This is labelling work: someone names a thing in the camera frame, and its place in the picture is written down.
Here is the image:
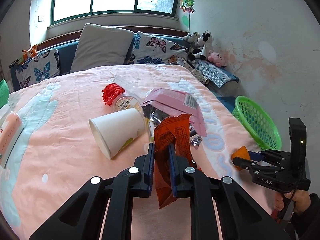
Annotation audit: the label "grey plush toy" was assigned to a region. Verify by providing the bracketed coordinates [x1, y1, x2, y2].
[183, 31, 200, 43]

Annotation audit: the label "orange snack wrapper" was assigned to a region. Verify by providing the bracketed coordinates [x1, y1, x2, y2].
[154, 114, 197, 209]

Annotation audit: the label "butterfly cushion left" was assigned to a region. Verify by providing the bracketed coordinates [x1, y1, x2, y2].
[14, 49, 60, 89]

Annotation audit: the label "orange peel piece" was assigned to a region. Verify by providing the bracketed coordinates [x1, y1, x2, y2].
[231, 146, 251, 171]

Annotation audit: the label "pink tissue box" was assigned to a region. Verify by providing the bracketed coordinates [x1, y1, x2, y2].
[0, 104, 24, 168]

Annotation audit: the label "patterned blue white cloth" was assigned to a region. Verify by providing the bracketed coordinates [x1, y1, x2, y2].
[188, 59, 240, 88]

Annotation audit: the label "pink snack bag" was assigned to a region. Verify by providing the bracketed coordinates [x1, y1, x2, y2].
[141, 88, 207, 137]

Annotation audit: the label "green plastic container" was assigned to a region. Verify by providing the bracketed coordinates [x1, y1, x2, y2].
[0, 79, 10, 108]

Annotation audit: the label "cow plush toy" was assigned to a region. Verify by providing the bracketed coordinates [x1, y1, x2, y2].
[188, 31, 214, 60]

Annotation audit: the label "person's right hand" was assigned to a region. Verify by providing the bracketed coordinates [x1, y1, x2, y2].
[274, 190, 311, 215]

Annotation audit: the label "butterfly cushion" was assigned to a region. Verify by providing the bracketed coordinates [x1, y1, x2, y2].
[124, 31, 189, 64]
[14, 49, 60, 89]

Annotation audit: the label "pink plush toy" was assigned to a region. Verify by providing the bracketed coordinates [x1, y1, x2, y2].
[207, 50, 227, 68]

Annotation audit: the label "red knitted net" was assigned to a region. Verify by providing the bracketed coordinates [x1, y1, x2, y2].
[101, 83, 125, 106]

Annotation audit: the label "orange fox plush toy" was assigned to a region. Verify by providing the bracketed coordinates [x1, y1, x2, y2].
[22, 45, 38, 61]

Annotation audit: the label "pink blanket table cover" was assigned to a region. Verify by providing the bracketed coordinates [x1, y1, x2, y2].
[1, 65, 274, 239]

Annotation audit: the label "white paper cup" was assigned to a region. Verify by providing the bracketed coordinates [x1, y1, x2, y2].
[88, 108, 146, 160]

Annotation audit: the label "colourful pinwheel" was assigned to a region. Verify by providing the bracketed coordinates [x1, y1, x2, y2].
[180, 0, 195, 31]

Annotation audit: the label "green plastic basket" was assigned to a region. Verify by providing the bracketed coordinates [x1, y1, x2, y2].
[232, 96, 282, 150]

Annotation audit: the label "grey pillow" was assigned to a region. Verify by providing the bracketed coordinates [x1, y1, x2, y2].
[70, 23, 135, 73]

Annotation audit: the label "round pudding cup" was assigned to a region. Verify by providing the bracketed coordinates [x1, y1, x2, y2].
[112, 93, 143, 114]

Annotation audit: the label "clear plastic lid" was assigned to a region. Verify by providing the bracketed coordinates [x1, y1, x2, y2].
[111, 72, 141, 95]

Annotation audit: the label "butterfly cushion right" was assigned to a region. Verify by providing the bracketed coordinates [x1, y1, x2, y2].
[124, 31, 189, 64]

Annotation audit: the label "patterned beige clothes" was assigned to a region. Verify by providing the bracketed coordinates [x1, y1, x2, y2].
[177, 57, 209, 85]

